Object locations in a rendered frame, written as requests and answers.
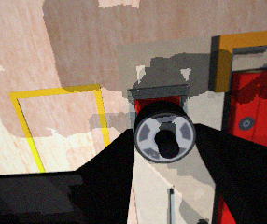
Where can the black and grey wheel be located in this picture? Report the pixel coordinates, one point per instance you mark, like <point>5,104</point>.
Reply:
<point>163,115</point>

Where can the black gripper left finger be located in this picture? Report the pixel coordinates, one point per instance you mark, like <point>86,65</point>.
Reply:
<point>98,192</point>

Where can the yellow tape outline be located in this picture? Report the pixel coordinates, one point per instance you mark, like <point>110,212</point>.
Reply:
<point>62,90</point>

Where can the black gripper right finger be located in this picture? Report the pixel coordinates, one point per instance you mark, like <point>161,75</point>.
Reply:
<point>238,168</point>

